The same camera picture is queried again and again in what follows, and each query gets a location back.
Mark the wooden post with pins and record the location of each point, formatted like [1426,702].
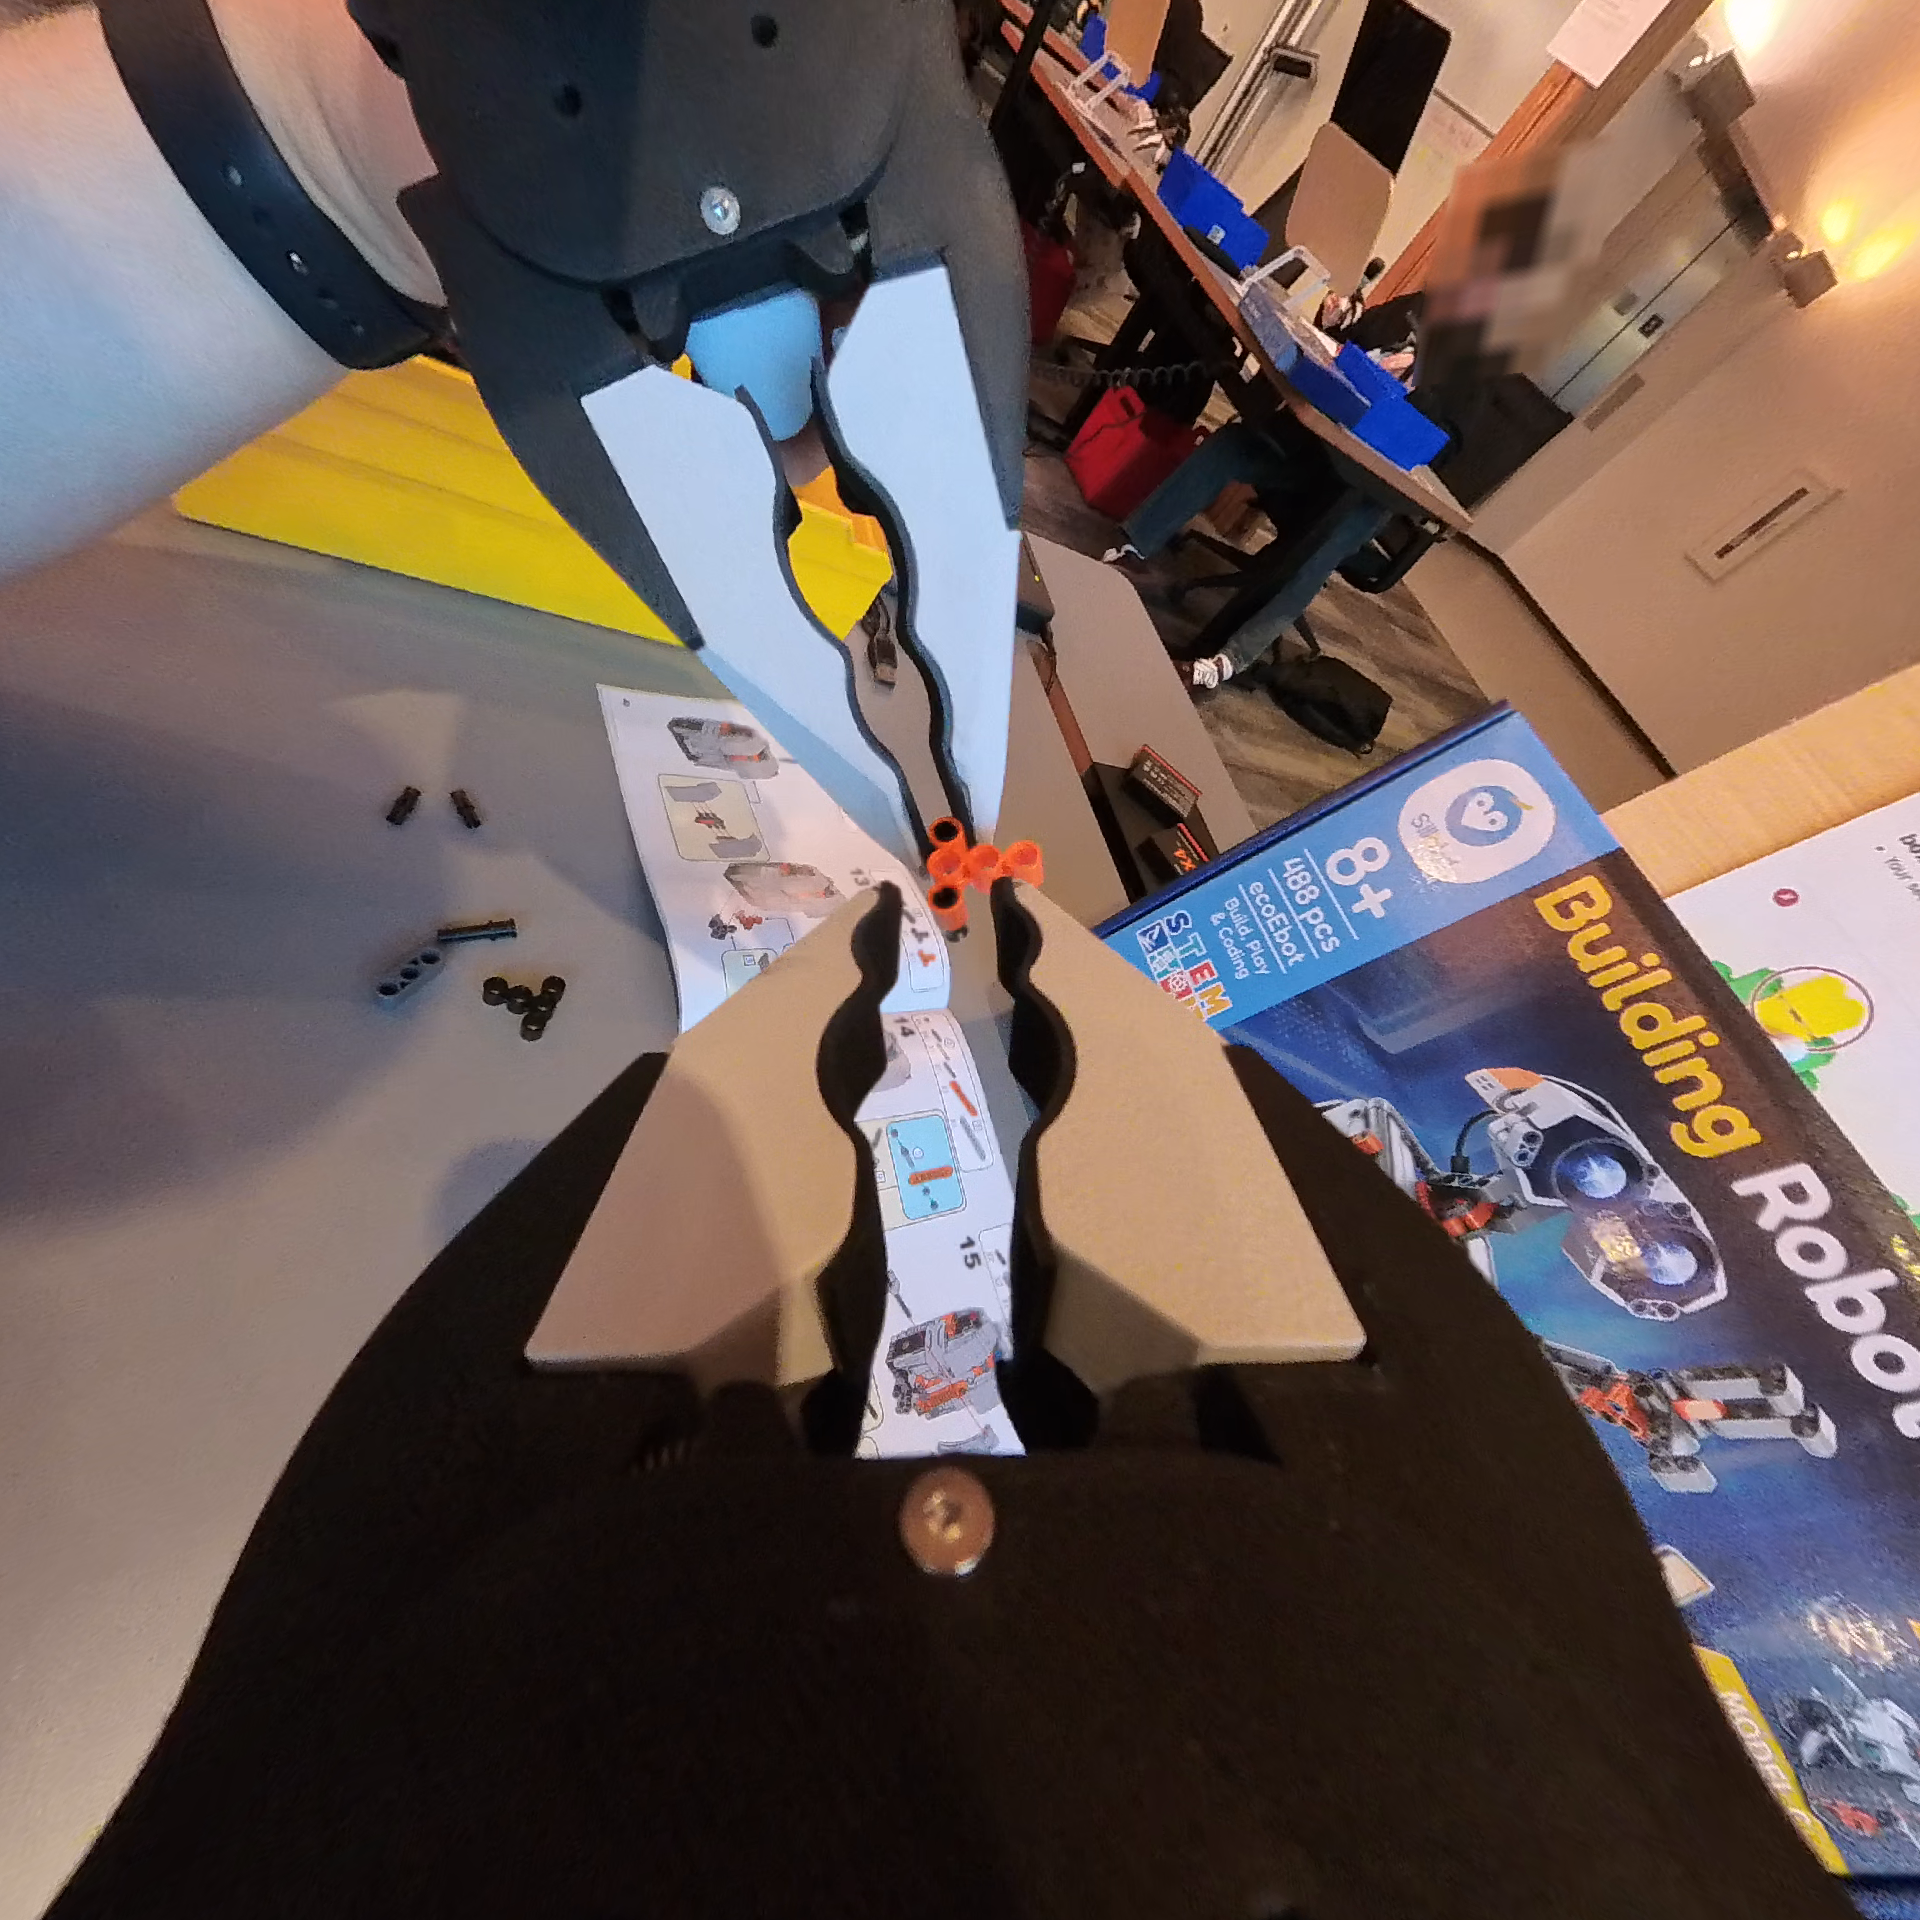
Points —
[1515,136]

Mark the orange connector brick piece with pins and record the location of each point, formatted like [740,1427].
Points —
[975,867]

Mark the wall sconce lamp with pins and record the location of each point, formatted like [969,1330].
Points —
[1805,265]
[1709,86]

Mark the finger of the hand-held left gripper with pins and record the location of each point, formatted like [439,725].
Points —
[945,482]
[703,509]

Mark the blue robot toy box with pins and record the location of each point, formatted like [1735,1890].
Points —
[1500,1049]

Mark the white printed sheet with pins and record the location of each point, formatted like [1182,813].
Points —
[1829,962]

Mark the grey side table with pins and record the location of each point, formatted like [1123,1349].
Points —
[1123,662]

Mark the black bag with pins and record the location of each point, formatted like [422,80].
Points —
[1332,702]

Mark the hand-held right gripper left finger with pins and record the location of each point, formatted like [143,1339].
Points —
[703,1200]

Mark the long black axle pin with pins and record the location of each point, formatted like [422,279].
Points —
[477,932]

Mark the wall plaque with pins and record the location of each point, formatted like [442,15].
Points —
[1765,523]

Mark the person's left forearm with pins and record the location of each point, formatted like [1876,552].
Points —
[89,300]

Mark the tan chair back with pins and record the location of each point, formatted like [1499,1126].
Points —
[1342,196]

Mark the grey desk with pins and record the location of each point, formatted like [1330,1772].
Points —
[182,1276]

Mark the red container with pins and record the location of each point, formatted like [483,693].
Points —
[1050,283]
[1132,449]

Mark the blue plastic bin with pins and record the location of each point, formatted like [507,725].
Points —
[1213,209]
[1387,403]

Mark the grey elevator door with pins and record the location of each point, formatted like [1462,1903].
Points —
[1665,283]

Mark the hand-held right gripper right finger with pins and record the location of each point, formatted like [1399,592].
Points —
[1183,1200]

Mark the black monitor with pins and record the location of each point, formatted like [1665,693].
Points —
[1387,83]

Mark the tan cardboard box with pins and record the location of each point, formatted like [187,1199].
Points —
[1756,782]

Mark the grey beam with holes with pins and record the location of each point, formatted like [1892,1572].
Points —
[409,975]

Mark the clear acrylic stand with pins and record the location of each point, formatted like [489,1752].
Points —
[1286,300]

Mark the black connector brick piece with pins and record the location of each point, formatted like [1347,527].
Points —
[523,1003]

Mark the long wooden table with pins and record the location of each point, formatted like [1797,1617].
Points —
[1320,403]

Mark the black box with red label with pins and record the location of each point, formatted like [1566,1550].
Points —
[1163,782]

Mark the white paper notice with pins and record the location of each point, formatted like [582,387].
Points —
[1620,33]

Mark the white instruction booklet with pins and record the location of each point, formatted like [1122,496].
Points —
[703,840]

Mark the yellow plastic tray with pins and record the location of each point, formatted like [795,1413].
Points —
[435,482]

